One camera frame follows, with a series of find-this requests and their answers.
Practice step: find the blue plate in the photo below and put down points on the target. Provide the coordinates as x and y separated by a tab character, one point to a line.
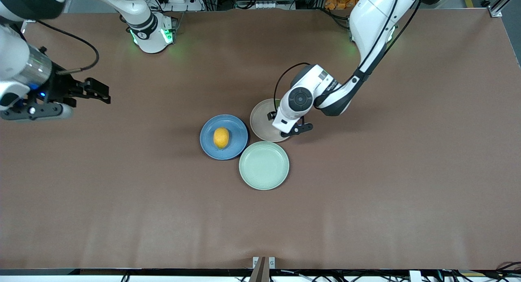
236	147

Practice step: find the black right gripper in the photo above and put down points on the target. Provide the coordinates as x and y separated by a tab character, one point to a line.
62	89

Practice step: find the pale green plate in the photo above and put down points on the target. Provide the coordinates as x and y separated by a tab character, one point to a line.
263	166

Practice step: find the beige plate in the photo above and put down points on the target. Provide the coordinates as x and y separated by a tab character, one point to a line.
260	123

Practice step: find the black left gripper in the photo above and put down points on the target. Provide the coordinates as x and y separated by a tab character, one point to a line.
274	115

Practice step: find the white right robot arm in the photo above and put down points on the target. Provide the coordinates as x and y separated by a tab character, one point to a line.
12	54

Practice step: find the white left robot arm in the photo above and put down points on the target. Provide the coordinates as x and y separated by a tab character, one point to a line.
374	17

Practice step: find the yellow lemon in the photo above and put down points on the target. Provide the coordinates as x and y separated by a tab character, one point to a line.
221	138

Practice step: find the metal table edge bracket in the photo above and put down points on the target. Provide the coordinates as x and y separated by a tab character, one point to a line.
260	269

